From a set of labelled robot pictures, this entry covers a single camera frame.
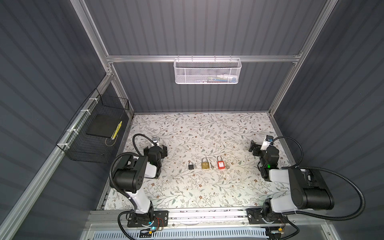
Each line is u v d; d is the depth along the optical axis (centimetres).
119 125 76
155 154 75
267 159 72
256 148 83
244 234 77
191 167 92
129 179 48
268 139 78
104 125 74
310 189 46
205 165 91
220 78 92
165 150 91
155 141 84
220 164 91
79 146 67
